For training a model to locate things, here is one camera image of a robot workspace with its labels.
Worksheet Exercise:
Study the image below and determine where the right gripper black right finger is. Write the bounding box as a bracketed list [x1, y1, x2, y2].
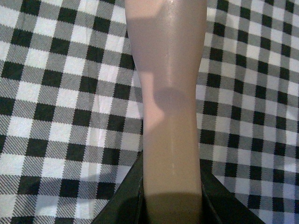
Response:
[201, 171, 264, 224]

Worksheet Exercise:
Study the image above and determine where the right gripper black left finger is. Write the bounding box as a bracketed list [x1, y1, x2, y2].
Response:
[92, 153, 144, 224]

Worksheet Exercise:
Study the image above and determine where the beige plastic dustpan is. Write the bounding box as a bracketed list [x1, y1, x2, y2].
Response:
[125, 0, 207, 224]

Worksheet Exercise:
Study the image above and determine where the black white checkered bedsheet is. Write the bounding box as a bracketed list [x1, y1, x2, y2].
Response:
[0, 0, 299, 224]

